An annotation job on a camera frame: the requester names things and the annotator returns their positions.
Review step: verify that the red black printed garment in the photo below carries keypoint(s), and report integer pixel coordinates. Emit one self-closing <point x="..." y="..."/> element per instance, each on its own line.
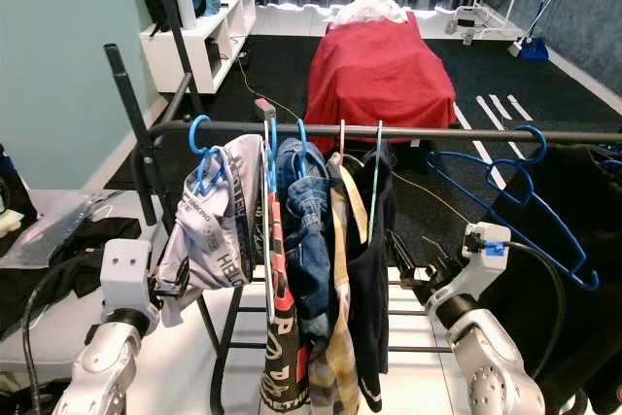
<point x="280" y="357"/>

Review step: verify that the blue dustpan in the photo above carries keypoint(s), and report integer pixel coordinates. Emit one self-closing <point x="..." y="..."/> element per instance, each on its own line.
<point x="535" y="48"/>

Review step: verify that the clear plastic bag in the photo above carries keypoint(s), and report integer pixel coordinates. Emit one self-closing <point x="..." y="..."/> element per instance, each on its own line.
<point x="58" y="230"/>

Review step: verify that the black metal pole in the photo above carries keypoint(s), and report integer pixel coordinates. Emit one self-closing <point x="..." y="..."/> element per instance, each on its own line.
<point x="173" y="31"/>

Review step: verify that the grey ottoman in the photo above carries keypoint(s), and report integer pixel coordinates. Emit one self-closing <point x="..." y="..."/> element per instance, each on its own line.
<point x="49" y="337"/>

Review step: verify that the white bottle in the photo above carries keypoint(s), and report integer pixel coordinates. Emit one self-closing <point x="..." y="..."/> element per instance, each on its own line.
<point x="190" y="12"/>

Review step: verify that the black garment white stripe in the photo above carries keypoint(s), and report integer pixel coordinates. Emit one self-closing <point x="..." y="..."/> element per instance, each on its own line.
<point x="369" y="308"/>

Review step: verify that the cream clothes hanger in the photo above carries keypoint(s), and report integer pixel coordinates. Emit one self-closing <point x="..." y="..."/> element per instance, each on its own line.
<point x="342" y="140"/>

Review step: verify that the black clothes pile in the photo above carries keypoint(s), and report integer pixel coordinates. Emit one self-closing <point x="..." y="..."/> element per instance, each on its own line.
<point x="92" y="250"/>

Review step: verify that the grey power strip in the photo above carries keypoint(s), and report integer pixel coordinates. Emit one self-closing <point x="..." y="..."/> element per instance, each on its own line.
<point x="264" y="112"/>

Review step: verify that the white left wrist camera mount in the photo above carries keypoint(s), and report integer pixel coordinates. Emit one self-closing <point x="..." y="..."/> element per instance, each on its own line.
<point x="131" y="274"/>

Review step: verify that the white shelf unit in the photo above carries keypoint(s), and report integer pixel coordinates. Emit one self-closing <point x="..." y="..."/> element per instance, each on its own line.
<point x="185" y="60"/>

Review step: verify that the green clothes hanger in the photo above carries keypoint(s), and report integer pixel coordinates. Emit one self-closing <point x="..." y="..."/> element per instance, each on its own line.
<point x="378" y="157"/>

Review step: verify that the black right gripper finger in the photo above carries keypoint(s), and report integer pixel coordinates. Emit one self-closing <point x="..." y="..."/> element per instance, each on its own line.
<point x="398" y="253"/>
<point x="432" y="254"/>

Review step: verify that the blue denim jeans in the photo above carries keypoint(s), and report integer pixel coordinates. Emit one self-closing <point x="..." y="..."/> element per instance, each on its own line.
<point x="306" y="221"/>

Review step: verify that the white crumpled cloth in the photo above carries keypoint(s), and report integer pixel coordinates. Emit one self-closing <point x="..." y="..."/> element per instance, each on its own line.
<point x="369" y="9"/>

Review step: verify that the red cloth covered table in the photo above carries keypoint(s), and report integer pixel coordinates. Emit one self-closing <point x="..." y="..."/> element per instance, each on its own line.
<point x="379" y="80"/>

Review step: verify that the grey printed shirt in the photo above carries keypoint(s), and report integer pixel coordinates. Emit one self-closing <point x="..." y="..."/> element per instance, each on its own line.
<point x="219" y="230"/>

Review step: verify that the black metal garment rack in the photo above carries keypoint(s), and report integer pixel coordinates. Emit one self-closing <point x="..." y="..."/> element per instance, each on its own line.
<point x="447" y="131"/>

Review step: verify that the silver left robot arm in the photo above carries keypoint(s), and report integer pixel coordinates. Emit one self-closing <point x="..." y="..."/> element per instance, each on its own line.
<point x="92" y="376"/>

